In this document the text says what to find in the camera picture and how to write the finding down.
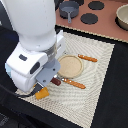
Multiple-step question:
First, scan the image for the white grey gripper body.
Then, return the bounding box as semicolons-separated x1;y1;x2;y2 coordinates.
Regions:
5;30;65;92

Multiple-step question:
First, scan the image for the yellow toy pastry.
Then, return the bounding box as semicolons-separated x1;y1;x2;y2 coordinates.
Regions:
35;87;49;100

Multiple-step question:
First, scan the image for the brown toy sausage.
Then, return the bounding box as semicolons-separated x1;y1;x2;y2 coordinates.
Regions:
51;78;61;86

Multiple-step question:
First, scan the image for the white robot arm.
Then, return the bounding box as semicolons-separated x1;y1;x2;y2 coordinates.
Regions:
0;0;65;92

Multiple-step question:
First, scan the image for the round beige plate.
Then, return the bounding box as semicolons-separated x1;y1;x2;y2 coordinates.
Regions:
58;55;83;78

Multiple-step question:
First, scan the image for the beige woven placemat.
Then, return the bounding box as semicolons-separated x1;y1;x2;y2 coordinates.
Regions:
13;30;116;128

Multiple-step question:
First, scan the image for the small grey saucepan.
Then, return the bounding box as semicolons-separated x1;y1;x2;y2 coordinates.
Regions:
59;1;79;23

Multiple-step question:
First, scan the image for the pink toy stove board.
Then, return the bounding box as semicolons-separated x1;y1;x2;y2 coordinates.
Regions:
56;0;128;42

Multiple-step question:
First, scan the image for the cream bowl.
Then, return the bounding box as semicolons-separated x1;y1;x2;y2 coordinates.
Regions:
116;4;128;30

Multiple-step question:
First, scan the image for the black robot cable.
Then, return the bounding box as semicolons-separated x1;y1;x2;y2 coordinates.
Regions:
0;83;36;99

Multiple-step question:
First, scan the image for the fork with orange handle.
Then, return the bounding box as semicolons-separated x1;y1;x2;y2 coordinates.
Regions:
61;78;86;89

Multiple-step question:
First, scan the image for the knife with orange handle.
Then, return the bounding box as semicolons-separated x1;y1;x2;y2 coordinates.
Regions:
77;54;98;62

